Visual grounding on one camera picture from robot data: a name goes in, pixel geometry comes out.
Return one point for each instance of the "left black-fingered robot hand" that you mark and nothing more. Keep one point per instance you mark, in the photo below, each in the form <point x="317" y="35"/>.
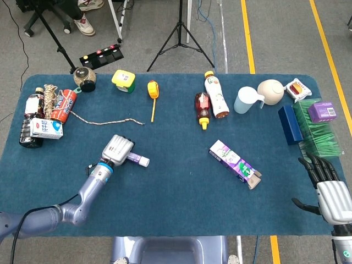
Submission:
<point x="118" y="149"/>

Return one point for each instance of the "right black-fingered robot hand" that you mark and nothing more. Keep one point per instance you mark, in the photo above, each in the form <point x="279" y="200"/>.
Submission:
<point x="334" y="200"/>

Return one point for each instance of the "purple white toothpaste tube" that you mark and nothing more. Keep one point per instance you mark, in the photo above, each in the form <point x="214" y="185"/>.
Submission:
<point x="138" y="159"/>

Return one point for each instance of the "purple white carton box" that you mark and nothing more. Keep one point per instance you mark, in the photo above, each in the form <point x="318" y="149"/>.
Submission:
<point x="233" y="162"/>

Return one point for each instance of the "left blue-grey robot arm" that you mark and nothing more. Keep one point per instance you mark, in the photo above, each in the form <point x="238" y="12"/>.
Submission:
<point x="88" y="192"/>

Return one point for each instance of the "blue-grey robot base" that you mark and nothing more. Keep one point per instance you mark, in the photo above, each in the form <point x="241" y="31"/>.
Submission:
<point x="170" y="250"/>

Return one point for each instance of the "green clear container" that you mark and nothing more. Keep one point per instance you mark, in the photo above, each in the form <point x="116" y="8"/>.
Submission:
<point x="321" y="137"/>

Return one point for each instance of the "dark blue rectangular box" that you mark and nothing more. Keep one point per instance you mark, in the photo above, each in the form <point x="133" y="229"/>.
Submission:
<point x="290" y="125"/>

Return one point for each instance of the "orange drink can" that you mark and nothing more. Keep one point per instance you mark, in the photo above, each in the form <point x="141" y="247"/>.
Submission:
<point x="64" y="105"/>

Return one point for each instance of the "yellow tape measure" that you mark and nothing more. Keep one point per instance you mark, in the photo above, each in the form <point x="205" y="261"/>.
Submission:
<point x="153" y="89"/>

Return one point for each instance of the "green tub yellow lid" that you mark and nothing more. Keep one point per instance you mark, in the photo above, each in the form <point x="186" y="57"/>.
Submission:
<point x="123" y="78"/>

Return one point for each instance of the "white blue milk carton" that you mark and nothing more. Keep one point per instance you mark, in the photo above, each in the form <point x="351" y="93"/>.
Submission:
<point x="45" y="129"/>

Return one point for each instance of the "blue carpet table mat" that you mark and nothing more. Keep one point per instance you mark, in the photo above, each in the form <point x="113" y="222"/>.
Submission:
<point x="178" y="198"/>

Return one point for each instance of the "grain jar black lid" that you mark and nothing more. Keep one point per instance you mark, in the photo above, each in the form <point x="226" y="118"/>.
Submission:
<point x="85" y="78"/>

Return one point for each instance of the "small purple carton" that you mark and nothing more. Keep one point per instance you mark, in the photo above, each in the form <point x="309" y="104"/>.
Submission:
<point x="322" y="111"/>

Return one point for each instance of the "black foot pedal board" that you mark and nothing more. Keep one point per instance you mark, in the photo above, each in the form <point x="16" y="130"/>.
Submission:
<point x="101" y="57"/>

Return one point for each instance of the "brown honey squeeze bottle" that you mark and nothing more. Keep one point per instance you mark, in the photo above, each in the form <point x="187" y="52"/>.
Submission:
<point x="203" y="108"/>

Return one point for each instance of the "dark sauce plastic bottle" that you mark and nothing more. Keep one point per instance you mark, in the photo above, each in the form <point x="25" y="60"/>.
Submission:
<point x="31" y="105"/>

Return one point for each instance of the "white label tea bottle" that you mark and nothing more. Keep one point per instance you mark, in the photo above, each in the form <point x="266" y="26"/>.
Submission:
<point x="217" y="96"/>

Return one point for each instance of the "burger snack packet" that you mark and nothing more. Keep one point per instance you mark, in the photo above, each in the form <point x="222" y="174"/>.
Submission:
<point x="298" y="88"/>

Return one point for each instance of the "black slanted light stand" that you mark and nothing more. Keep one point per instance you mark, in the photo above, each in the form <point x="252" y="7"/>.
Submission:
<point x="56" y="42"/>

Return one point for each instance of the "beige bowl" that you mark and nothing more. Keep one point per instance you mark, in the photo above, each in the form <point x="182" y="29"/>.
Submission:
<point x="270" y="92"/>

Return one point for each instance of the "white red sneaker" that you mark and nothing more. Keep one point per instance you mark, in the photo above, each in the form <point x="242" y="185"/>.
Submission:
<point x="90" y="4"/>
<point x="85" y="26"/>

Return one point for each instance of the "light blue plastic pitcher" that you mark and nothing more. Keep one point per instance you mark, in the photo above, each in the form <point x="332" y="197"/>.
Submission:
<point x="244" y="100"/>

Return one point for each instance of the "seated person dark clothes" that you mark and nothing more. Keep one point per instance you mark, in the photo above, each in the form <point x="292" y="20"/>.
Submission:
<point x="72" y="8"/>

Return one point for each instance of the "black office chair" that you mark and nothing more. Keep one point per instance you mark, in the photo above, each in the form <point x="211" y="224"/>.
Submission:
<point x="41" y="16"/>

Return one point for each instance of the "white metal frame stand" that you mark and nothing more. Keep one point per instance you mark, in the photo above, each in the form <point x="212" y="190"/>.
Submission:
<point x="116" y="19"/>

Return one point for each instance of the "black camera tripod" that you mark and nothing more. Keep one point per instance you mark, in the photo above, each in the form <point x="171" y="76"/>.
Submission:
<point x="180" y="27"/>

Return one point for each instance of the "white upright post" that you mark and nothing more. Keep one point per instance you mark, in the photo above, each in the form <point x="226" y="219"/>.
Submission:
<point x="189" y="19"/>

